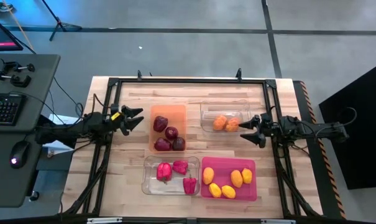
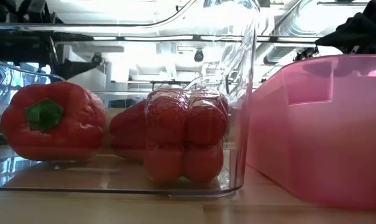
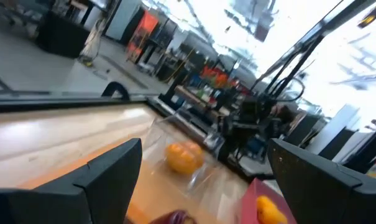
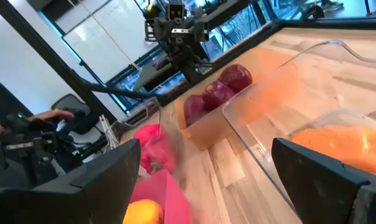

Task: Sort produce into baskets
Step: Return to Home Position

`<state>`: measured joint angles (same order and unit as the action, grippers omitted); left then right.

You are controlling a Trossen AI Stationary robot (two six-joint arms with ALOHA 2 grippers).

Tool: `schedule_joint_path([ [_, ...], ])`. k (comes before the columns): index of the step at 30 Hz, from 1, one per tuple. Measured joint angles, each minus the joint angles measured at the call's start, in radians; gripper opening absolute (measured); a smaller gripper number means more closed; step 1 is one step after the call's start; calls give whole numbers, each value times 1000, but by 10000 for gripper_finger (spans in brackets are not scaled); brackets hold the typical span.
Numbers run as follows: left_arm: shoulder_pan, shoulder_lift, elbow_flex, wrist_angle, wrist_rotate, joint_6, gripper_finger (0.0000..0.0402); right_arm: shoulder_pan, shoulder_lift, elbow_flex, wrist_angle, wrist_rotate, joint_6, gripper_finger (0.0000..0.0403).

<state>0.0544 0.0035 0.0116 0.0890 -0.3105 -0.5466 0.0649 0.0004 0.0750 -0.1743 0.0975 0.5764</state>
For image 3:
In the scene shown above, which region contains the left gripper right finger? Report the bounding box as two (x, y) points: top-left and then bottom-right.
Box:
(267, 138), (376, 224)

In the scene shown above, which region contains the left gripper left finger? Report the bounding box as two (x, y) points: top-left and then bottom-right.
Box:
(0, 138), (144, 224)

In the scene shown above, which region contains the yellow toy lemon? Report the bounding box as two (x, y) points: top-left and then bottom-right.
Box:
(256, 195), (288, 224)

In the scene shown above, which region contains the dark red toy fruit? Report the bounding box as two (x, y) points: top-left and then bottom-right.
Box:
(149, 210), (198, 224)

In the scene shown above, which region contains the orange toy fruit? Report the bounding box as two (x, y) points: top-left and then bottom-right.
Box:
(165, 142), (198, 175)
(183, 140), (205, 167)

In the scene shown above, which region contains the pink translucent plastic bin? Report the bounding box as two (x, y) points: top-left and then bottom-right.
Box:
(240, 178), (299, 224)

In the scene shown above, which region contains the orange translucent plastic bin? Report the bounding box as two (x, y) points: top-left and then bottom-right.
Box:
(18, 136), (213, 224)

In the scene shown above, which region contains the small clear plastic bin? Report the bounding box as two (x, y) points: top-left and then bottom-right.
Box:
(142, 108), (250, 218)

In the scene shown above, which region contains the black floor crate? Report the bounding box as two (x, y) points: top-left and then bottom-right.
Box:
(35, 11), (91, 59)

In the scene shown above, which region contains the orange standing sign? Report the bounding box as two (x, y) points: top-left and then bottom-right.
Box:
(126, 10), (160, 63)

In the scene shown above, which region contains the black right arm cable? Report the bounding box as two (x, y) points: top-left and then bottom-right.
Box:
(270, 77), (306, 103)

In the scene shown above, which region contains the small black frame clamp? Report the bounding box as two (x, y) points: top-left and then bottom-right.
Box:
(101, 81), (131, 101)

